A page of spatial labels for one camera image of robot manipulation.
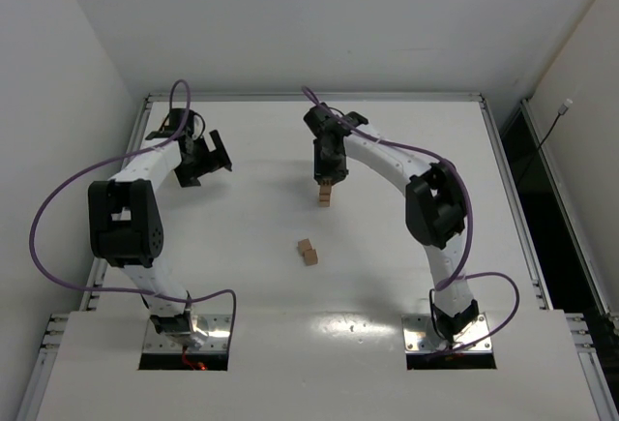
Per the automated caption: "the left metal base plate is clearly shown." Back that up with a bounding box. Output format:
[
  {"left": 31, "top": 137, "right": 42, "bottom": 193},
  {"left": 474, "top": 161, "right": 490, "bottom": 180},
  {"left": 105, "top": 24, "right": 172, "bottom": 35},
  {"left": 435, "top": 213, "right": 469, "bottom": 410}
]
[{"left": 142, "top": 313, "right": 232, "bottom": 355}]

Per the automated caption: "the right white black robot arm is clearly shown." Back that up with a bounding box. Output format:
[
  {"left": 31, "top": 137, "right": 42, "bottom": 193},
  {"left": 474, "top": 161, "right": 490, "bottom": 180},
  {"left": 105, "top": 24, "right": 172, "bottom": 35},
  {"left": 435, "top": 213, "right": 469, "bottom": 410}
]
[{"left": 303, "top": 103, "right": 479, "bottom": 343}]

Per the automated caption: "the red wire under left base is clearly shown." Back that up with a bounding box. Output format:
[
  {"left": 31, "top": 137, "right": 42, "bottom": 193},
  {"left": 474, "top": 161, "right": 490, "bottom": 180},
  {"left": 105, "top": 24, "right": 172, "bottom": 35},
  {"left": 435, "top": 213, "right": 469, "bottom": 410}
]
[{"left": 181, "top": 348, "right": 209, "bottom": 372}]

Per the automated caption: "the black wall cable white plug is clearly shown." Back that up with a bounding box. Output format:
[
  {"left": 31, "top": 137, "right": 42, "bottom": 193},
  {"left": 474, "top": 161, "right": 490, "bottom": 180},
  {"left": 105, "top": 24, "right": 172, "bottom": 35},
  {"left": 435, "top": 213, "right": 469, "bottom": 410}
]
[{"left": 536, "top": 98, "right": 574, "bottom": 152}]

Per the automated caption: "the black cable at right base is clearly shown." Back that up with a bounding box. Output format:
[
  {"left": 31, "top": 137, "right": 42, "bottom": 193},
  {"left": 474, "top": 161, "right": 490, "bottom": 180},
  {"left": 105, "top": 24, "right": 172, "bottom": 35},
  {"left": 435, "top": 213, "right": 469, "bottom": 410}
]
[{"left": 428, "top": 286, "right": 449, "bottom": 340}]

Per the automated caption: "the metal base plate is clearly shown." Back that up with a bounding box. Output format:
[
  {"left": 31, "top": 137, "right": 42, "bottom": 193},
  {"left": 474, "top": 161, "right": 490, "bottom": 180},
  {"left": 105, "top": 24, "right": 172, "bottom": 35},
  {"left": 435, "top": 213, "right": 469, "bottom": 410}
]
[
  {"left": 401, "top": 314, "right": 493, "bottom": 355},
  {"left": 142, "top": 313, "right": 232, "bottom": 355}
]

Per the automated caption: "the wooden block letter H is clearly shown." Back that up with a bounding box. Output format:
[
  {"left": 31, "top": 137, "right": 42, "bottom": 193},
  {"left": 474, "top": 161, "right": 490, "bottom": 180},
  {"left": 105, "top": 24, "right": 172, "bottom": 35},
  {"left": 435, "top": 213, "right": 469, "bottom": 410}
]
[{"left": 319, "top": 184, "right": 333, "bottom": 194}]

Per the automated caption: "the front left wooden block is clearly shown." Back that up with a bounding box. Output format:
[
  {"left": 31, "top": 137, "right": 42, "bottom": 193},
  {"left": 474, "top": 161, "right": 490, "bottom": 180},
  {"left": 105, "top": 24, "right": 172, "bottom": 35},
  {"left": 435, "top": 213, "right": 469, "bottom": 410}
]
[{"left": 303, "top": 249, "right": 318, "bottom": 266}]

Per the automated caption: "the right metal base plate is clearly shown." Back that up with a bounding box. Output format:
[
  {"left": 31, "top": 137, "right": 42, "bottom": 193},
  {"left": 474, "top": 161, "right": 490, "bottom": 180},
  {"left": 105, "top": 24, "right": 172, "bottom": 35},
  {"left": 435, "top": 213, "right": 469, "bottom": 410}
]
[{"left": 401, "top": 314, "right": 493, "bottom": 355}]

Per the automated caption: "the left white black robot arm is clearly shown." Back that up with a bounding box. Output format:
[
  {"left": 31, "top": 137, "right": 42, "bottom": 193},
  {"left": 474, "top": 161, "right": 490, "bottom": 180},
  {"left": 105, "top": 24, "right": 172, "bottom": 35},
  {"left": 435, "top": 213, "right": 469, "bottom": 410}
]
[{"left": 88, "top": 108, "right": 232, "bottom": 346}]

